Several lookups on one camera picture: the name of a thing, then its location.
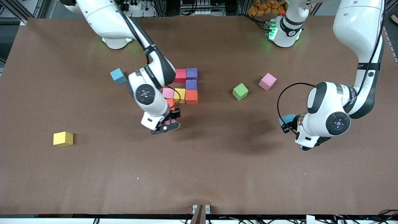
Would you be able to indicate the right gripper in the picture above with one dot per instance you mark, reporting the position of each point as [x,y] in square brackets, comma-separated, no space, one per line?
[174,114]

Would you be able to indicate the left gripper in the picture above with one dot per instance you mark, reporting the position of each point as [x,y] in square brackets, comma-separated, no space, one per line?
[290,126]

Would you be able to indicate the light blue foam block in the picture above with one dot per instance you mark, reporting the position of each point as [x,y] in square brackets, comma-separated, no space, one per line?
[286,118]
[117,76]

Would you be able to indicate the pink foam block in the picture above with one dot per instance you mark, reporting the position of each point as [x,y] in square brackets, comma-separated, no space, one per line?
[168,92]
[169,122]
[267,81]

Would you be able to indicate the orange foam block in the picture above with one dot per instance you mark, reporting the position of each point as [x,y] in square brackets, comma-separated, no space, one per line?
[170,102]
[191,96]

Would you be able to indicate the yellow foam block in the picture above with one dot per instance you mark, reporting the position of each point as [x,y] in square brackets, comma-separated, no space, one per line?
[63,138]
[179,95]

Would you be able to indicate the purple foam block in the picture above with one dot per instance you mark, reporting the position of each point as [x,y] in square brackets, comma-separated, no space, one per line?
[192,74]
[191,84]

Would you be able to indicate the red foam block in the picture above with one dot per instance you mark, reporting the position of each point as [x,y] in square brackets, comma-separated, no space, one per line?
[182,76]

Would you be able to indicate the green foam block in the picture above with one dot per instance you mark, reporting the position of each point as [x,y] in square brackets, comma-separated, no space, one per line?
[240,91]

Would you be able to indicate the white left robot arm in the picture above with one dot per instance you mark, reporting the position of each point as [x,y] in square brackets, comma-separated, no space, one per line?
[338,123]

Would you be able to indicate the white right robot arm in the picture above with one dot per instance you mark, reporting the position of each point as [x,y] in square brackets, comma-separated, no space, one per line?
[145,92]

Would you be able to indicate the brown paper table cover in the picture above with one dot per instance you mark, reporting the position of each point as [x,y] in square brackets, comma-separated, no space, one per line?
[199,174]

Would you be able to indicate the white electronics box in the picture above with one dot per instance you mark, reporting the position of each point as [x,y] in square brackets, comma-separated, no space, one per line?
[196,6]

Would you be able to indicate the white power strip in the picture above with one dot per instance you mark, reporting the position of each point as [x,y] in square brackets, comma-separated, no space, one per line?
[140,6]

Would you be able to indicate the orange snack bag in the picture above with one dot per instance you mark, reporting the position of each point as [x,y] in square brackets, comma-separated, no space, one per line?
[267,7]

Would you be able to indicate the grey metal camera bracket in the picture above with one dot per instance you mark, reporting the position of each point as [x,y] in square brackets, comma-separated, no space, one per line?
[200,211]

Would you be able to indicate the silver aluminium frame profile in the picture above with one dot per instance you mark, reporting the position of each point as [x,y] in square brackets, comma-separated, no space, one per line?
[28,12]

